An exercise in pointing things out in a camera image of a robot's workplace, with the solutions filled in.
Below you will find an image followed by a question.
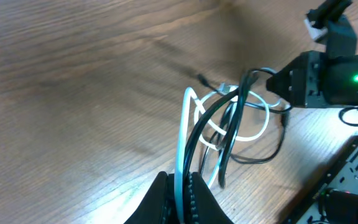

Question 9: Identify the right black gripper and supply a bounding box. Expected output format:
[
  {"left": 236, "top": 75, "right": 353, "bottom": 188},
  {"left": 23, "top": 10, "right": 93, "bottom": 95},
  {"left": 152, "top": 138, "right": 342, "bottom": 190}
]
[{"left": 266, "top": 51, "right": 328, "bottom": 108}]

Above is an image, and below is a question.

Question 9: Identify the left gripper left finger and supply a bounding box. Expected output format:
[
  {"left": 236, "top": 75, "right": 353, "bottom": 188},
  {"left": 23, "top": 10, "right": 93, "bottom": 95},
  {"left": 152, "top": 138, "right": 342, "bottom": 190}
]
[{"left": 124, "top": 171, "right": 179, "bottom": 224}]

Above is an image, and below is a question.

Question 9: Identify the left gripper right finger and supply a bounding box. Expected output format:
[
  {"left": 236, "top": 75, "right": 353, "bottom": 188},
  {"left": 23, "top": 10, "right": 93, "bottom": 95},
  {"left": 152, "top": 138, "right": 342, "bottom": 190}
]
[{"left": 184, "top": 172, "right": 233, "bottom": 224}]

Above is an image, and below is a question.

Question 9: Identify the black USB cable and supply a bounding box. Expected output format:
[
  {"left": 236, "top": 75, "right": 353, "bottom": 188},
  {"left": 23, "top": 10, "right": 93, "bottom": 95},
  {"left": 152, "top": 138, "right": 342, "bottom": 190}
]
[
  {"left": 181, "top": 68, "right": 293, "bottom": 189},
  {"left": 196, "top": 73, "right": 291, "bottom": 187}
]

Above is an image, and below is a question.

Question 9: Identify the white USB cable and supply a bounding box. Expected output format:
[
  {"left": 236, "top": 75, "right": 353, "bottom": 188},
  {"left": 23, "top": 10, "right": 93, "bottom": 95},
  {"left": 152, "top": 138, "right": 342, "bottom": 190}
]
[{"left": 173, "top": 67, "right": 282, "bottom": 224}]

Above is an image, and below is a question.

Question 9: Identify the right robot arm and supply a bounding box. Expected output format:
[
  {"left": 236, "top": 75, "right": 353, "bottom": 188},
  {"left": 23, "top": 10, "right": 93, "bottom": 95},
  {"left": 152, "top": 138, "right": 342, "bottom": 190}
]
[{"left": 266, "top": 51, "right": 358, "bottom": 108}]

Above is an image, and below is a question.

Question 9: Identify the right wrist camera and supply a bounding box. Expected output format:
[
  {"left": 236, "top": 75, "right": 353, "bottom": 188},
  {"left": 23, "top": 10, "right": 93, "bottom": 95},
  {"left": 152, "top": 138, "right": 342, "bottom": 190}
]
[{"left": 304, "top": 0, "right": 358, "bottom": 58}]

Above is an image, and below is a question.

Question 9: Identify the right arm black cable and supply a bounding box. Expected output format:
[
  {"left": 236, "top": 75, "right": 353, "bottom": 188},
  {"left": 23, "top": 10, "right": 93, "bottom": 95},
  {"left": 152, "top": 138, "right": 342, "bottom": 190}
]
[{"left": 338, "top": 105, "right": 358, "bottom": 128}]

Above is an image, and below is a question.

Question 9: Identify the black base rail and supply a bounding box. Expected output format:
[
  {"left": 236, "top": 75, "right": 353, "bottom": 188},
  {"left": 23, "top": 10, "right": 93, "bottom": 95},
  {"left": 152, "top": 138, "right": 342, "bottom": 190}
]
[{"left": 280, "top": 136, "right": 358, "bottom": 224}]

